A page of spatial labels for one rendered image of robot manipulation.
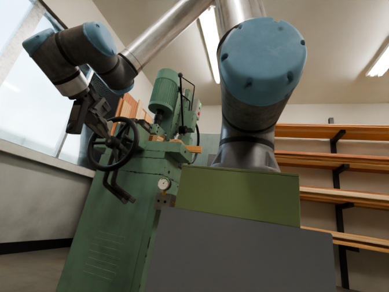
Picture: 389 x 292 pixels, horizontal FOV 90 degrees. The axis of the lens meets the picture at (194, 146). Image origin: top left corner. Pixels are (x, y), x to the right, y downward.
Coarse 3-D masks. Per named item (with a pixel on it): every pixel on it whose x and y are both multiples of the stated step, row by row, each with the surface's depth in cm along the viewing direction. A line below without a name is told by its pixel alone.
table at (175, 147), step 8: (128, 144) 104; (144, 144) 108; (152, 144) 109; (160, 144) 108; (168, 144) 106; (176, 144) 105; (104, 152) 131; (168, 152) 106; (176, 152) 104; (184, 152) 109; (184, 160) 117
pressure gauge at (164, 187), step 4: (160, 180) 93; (164, 180) 92; (168, 180) 91; (160, 184) 92; (164, 184) 91; (168, 184) 91; (160, 188) 91; (164, 188) 91; (168, 188) 92; (164, 192) 92
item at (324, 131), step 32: (288, 128) 294; (320, 128) 280; (352, 128) 266; (384, 128) 254; (288, 160) 282; (320, 160) 266; (352, 160) 251; (384, 160) 241; (320, 192) 240; (352, 192) 240
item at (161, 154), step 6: (108, 150) 117; (138, 150) 110; (144, 150) 109; (138, 156) 109; (144, 156) 108; (150, 156) 107; (156, 156) 106; (162, 156) 105; (168, 156) 109; (174, 162) 117
